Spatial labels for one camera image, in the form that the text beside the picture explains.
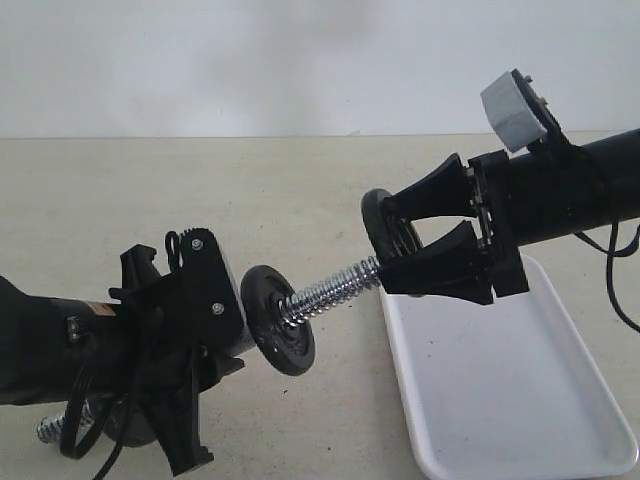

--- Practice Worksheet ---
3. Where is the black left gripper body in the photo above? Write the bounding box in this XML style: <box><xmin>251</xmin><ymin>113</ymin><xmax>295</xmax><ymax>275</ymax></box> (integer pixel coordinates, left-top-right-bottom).
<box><xmin>64</xmin><ymin>244</ymin><xmax>246</xmax><ymax>411</ymax></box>

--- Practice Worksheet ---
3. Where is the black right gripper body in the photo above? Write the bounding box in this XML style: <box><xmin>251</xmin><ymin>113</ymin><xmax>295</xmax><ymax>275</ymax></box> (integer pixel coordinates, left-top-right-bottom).
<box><xmin>468</xmin><ymin>150</ymin><xmax>529</xmax><ymax>297</ymax></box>

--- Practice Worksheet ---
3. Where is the chrome dumbbell bar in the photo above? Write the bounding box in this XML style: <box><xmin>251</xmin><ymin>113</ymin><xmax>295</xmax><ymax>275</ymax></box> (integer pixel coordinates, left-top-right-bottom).
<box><xmin>36</xmin><ymin>257</ymin><xmax>380</xmax><ymax>444</ymax></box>

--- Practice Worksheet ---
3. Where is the black far-end weight plate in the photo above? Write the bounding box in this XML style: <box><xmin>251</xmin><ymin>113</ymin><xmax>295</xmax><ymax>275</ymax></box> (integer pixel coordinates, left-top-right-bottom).
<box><xmin>240</xmin><ymin>265</ymin><xmax>316</xmax><ymax>376</ymax></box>

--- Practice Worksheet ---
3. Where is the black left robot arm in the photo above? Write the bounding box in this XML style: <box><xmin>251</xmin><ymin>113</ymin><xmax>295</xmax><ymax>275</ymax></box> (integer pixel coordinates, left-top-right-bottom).
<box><xmin>1</xmin><ymin>237</ymin><xmax>243</xmax><ymax>475</ymax></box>

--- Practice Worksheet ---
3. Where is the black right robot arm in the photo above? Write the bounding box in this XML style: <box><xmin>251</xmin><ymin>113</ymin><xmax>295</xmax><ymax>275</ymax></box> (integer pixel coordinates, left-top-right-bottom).
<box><xmin>362</xmin><ymin>130</ymin><xmax>639</xmax><ymax>305</ymax></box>

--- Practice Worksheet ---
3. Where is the white rectangular tray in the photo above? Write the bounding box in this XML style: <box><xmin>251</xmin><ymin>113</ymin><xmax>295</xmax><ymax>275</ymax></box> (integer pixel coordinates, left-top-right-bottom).
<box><xmin>381</xmin><ymin>257</ymin><xmax>639</xmax><ymax>479</ymax></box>

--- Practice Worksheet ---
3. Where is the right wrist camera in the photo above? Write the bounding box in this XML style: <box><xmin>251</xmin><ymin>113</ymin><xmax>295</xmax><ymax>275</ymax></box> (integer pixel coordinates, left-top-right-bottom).
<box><xmin>476</xmin><ymin>69</ymin><xmax>601</xmax><ymax>173</ymax></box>

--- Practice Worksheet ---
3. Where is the black right camera cable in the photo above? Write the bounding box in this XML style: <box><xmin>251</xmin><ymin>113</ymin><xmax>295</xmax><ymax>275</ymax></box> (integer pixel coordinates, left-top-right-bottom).
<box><xmin>574</xmin><ymin>219</ymin><xmax>640</xmax><ymax>332</ymax></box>

